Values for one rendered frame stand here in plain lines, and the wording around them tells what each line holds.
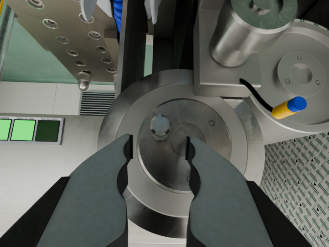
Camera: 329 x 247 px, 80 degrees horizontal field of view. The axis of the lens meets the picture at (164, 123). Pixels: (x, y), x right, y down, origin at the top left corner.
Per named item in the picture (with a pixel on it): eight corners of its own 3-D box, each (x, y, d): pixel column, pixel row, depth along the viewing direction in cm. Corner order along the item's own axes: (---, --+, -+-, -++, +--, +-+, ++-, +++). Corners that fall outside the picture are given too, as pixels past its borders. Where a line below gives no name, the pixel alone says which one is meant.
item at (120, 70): (131, -56, 23) (120, 97, 19) (145, 56, 46) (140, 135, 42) (127, -56, 23) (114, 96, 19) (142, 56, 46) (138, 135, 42)
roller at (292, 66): (350, 22, 21) (374, 135, 18) (246, 101, 46) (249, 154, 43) (238, 17, 21) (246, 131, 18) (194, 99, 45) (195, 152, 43)
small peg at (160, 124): (166, 138, 13) (146, 130, 13) (164, 143, 15) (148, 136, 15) (175, 119, 13) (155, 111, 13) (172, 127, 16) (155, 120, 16)
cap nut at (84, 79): (89, 72, 52) (87, 88, 51) (93, 78, 55) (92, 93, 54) (75, 71, 52) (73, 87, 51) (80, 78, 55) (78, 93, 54)
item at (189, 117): (213, 210, 14) (119, 168, 15) (206, 206, 16) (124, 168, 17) (245, 119, 16) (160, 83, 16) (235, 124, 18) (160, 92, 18)
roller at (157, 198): (244, 85, 18) (253, 218, 16) (194, 133, 44) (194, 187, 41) (120, 81, 18) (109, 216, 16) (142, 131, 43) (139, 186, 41)
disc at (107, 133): (258, 71, 19) (273, 240, 16) (255, 73, 20) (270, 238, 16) (104, 65, 19) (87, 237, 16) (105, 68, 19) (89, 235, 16)
